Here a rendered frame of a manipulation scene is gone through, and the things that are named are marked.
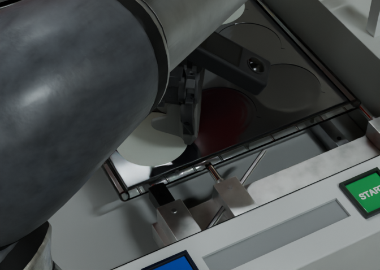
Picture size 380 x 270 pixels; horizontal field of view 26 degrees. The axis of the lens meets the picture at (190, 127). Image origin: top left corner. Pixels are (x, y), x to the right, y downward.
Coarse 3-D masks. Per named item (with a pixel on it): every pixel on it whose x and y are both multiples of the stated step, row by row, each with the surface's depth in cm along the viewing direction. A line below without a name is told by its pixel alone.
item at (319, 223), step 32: (320, 192) 97; (224, 224) 94; (256, 224) 94; (288, 224) 95; (320, 224) 95; (352, 224) 94; (160, 256) 91; (192, 256) 91; (224, 256) 91; (256, 256) 91; (288, 256) 91; (320, 256) 91; (352, 256) 95
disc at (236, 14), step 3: (243, 6) 132; (240, 9) 131; (243, 9) 131; (234, 12) 131; (237, 12) 131; (240, 12) 131; (231, 15) 130; (234, 15) 130; (237, 15) 130; (240, 15) 130; (228, 18) 130; (231, 18) 130; (234, 18) 130; (237, 18) 130; (225, 21) 129; (228, 21) 129; (231, 21) 129
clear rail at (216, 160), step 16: (336, 112) 115; (288, 128) 112; (304, 128) 113; (256, 144) 111; (208, 160) 108; (224, 160) 109; (160, 176) 107; (176, 176) 107; (128, 192) 105; (144, 192) 105
